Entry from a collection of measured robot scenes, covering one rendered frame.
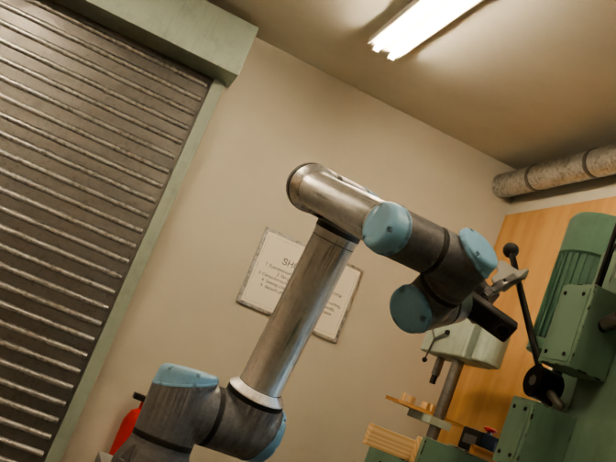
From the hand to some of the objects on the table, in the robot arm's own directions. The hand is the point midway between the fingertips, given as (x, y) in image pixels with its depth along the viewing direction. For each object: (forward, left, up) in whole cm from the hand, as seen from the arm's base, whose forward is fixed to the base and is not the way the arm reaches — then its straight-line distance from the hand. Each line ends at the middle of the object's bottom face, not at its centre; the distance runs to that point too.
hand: (509, 296), depth 174 cm
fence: (+16, -10, -40) cm, 44 cm away
